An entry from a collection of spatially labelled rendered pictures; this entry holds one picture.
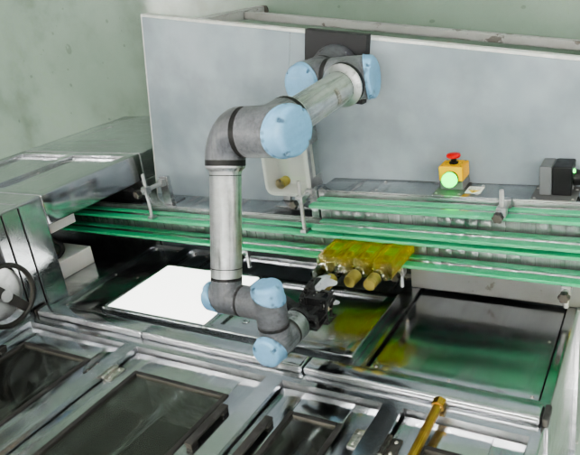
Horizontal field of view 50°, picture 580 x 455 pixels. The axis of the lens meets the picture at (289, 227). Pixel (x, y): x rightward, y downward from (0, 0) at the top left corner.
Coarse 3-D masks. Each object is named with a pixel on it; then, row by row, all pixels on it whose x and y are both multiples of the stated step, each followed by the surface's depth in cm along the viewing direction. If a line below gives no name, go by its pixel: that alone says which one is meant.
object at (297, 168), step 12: (300, 156) 208; (264, 168) 209; (276, 168) 213; (288, 168) 212; (300, 168) 210; (264, 180) 210; (276, 180) 214; (300, 180) 212; (276, 192) 210; (288, 192) 208
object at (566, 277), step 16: (80, 224) 257; (96, 224) 254; (112, 224) 251; (160, 240) 229; (176, 240) 225; (192, 240) 222; (208, 240) 220; (256, 240) 214; (272, 240) 212; (416, 256) 186; (432, 256) 184; (448, 272) 175; (464, 272) 173; (480, 272) 171; (496, 272) 170; (512, 272) 169; (528, 272) 168; (544, 272) 167; (560, 272) 165; (576, 272) 164
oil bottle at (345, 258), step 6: (354, 240) 188; (348, 246) 185; (354, 246) 184; (360, 246) 183; (342, 252) 182; (348, 252) 181; (354, 252) 180; (336, 258) 178; (342, 258) 178; (348, 258) 177; (336, 264) 178; (342, 264) 177; (348, 264) 176; (348, 270) 177
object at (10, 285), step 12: (0, 264) 194; (12, 264) 197; (0, 276) 198; (12, 276) 202; (0, 288) 194; (12, 288) 202; (0, 300) 196; (12, 300) 198; (24, 300) 202; (0, 312) 199; (12, 312) 203; (24, 312) 202; (0, 324) 195; (12, 324) 198
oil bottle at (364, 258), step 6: (366, 246) 182; (372, 246) 182; (378, 246) 181; (384, 246) 182; (360, 252) 179; (366, 252) 179; (372, 252) 178; (378, 252) 178; (354, 258) 176; (360, 258) 175; (366, 258) 175; (372, 258) 175; (354, 264) 175; (360, 264) 174; (366, 264) 173; (366, 270) 174; (366, 276) 175
